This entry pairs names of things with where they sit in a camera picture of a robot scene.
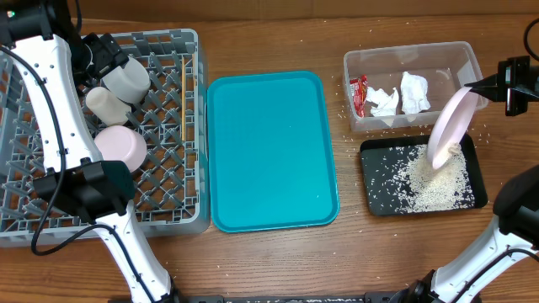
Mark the white paper napkin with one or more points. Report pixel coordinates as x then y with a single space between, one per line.
414 90

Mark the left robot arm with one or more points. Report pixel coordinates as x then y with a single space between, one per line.
54 61

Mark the clear plastic container bin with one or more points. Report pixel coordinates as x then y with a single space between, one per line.
446 67

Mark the small white plate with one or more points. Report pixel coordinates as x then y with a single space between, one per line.
119 143

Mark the large white plate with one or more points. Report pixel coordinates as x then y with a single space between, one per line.
451 126

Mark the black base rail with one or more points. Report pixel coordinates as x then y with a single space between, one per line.
369 297

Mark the grey plastic dish rack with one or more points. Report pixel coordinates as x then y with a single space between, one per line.
171 185

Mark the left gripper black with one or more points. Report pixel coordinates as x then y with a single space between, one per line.
108 52

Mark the grey bowl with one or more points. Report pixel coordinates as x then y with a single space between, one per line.
129 83

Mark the red snack wrapper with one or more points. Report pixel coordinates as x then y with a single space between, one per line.
358 88

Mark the black plastic tray bin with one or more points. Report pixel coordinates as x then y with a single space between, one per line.
468 149

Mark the wooden chopstick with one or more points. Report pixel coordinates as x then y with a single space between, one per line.
194 72
183 99

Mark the teal plastic serving tray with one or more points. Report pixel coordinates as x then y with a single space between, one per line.
271 162

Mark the pile of white rice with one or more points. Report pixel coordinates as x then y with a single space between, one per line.
399 180

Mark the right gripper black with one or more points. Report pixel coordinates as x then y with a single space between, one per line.
504 83

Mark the white paper cup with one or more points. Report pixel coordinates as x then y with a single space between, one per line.
106 106

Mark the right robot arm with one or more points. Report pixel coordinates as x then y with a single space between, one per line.
512 234

